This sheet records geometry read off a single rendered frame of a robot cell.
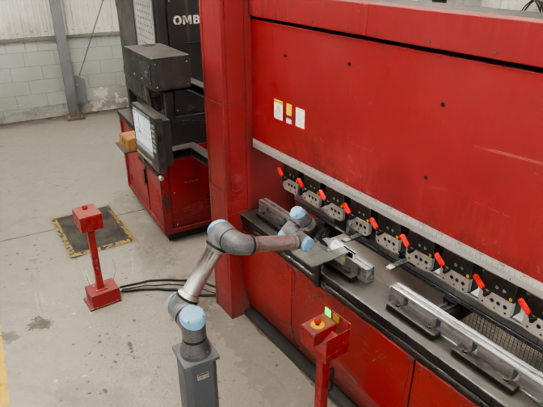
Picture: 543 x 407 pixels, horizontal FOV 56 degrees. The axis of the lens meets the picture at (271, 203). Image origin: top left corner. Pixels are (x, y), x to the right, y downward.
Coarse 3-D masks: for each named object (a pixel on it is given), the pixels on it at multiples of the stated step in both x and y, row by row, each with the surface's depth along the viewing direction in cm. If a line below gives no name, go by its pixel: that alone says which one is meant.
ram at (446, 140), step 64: (256, 64) 310; (320, 64) 262; (384, 64) 227; (448, 64) 199; (512, 64) 185; (256, 128) 329; (320, 128) 275; (384, 128) 237; (448, 128) 207; (512, 128) 184; (384, 192) 247; (448, 192) 215; (512, 192) 191; (512, 256) 198
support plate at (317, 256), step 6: (318, 246) 291; (294, 252) 285; (300, 252) 285; (306, 252) 285; (312, 252) 285; (318, 252) 285; (324, 252) 285; (330, 252) 285; (336, 252) 285; (342, 252) 285; (300, 258) 280; (306, 258) 279; (312, 258) 279; (318, 258) 279; (324, 258) 279; (330, 258) 279; (312, 264) 274; (318, 264) 275
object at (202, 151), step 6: (186, 144) 382; (192, 144) 382; (174, 150) 370; (180, 150) 382; (186, 150) 384; (192, 150) 387; (198, 150) 370; (204, 150) 370; (174, 156) 377; (180, 156) 377; (186, 156) 377; (192, 156) 377; (198, 156) 376; (204, 156) 360; (204, 162) 365
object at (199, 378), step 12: (180, 360) 242; (204, 360) 242; (180, 372) 249; (192, 372) 241; (204, 372) 245; (216, 372) 251; (180, 384) 255; (192, 384) 244; (204, 384) 248; (216, 384) 254; (180, 396) 262; (192, 396) 248; (204, 396) 251; (216, 396) 256
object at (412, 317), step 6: (390, 306) 258; (402, 306) 257; (396, 312) 255; (402, 312) 253; (408, 312) 253; (402, 318) 252; (408, 318) 249; (414, 318) 249; (420, 318) 249; (414, 324) 247; (420, 324) 245; (426, 324) 245; (420, 330) 244; (426, 330) 241; (432, 330) 241; (438, 330) 241; (432, 336) 238; (438, 336) 240
